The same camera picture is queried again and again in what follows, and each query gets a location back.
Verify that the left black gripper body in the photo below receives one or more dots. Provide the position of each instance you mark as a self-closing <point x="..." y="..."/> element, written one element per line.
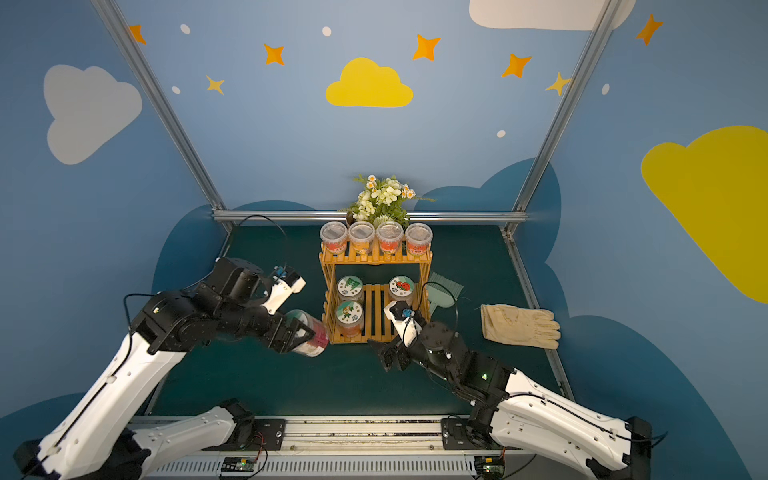
<point x="279" y="332"/>

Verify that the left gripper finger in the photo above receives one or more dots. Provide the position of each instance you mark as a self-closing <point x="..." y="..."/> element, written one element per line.
<point x="304" y="349"/>
<point x="300" y="329"/>

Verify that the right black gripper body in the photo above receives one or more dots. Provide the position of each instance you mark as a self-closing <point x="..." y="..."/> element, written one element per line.
<point x="394" y="354"/>

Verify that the jar with floral lid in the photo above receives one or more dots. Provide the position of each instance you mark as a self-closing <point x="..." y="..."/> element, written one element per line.
<point x="320" y="341"/>

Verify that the jar with pineapple lid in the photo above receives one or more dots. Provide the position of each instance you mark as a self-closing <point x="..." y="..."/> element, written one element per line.
<point x="349" y="318"/>

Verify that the jar with strawberry lid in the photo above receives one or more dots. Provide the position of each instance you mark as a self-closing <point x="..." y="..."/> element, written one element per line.
<point x="402" y="288"/>

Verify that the jar with green tree lid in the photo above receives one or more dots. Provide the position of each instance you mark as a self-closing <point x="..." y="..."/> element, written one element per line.
<point x="350" y="288"/>

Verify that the clear seed cup red base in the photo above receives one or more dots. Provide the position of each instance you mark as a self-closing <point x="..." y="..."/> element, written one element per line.
<point x="334" y="237"/>

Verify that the clear seed cup orange base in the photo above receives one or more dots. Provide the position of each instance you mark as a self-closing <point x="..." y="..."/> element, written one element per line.
<point x="361" y="236"/>

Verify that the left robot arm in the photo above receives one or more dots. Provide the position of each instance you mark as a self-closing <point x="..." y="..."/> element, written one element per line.
<point x="237" y="299"/>

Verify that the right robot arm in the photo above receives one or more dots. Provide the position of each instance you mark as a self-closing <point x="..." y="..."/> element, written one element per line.
<point x="512" y="410"/>

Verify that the wooden slatted shelf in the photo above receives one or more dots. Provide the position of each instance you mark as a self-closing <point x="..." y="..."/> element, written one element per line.
<point x="375" y="270"/>

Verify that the beige work glove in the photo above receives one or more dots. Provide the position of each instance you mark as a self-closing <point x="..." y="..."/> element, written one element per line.
<point x="510" y="325"/>

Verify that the left small circuit board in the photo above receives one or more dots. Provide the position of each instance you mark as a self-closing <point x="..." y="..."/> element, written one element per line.
<point x="239" y="465"/>

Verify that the small circuit board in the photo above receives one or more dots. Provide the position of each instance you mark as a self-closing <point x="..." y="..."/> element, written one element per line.
<point x="239" y="465"/>
<point x="489" y="468"/>

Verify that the potted white flower bouquet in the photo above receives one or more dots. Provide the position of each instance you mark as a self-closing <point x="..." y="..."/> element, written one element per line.
<point x="380" y="201"/>

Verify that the right small circuit board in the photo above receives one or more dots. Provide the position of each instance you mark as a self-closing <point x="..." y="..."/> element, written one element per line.
<point x="489" y="468"/>

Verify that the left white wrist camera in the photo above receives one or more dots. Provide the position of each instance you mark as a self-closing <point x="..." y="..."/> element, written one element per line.
<point x="285" y="281"/>

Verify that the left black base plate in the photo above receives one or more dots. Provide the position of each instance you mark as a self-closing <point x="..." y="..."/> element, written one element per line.
<point x="266" y="433"/>

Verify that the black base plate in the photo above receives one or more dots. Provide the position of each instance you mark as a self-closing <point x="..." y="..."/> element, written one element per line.
<point x="266" y="433"/>
<point x="457" y="435"/>

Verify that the aluminium mounting rail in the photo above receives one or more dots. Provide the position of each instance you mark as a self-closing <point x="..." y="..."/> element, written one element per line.
<point x="354" y="447"/>

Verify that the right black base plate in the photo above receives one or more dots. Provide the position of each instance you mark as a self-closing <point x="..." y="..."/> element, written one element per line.
<point x="457" y="435"/>

